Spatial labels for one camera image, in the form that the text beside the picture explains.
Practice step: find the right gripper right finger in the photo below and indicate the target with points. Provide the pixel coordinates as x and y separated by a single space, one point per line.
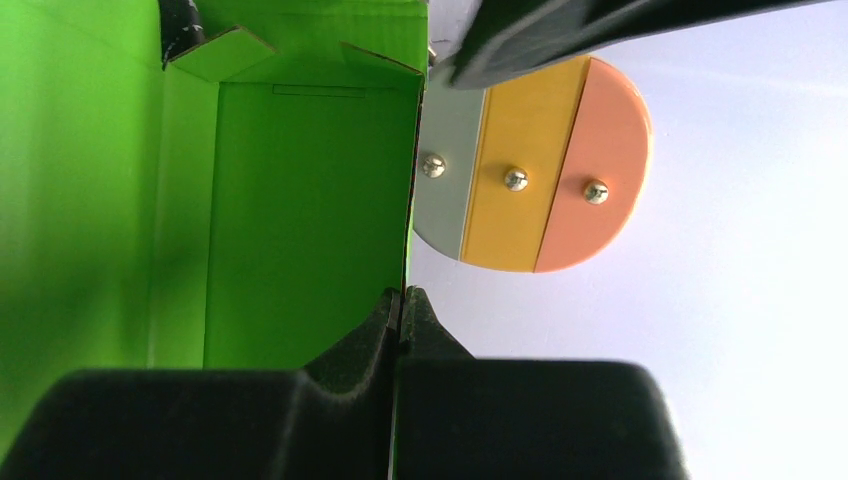
460 417

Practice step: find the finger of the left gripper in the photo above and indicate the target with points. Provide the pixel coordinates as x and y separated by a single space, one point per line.
507 40

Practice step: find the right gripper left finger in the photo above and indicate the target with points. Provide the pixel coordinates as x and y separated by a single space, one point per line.
330 419

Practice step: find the green paper box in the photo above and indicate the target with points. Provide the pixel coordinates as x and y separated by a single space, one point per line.
199 185

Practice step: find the round three-drawer storage cabinet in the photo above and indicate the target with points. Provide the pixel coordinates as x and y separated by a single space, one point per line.
533 175

